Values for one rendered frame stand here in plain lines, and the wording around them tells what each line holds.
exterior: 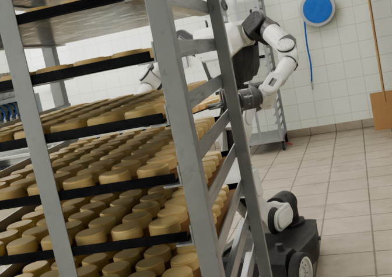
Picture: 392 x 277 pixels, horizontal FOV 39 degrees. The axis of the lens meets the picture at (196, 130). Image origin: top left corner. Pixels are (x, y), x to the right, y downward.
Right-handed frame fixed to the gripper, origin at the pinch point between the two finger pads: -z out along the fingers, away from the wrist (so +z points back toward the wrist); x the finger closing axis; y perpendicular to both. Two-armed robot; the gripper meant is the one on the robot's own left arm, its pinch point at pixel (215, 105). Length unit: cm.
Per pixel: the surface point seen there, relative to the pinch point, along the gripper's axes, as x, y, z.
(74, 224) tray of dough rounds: -4, 121, -58
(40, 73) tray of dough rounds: 23, 130, -57
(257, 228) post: -25, 85, -15
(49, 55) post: 28, 68, -57
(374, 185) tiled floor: -98, -156, 146
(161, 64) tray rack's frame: 20, 141, -40
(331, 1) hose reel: 53, -365, 241
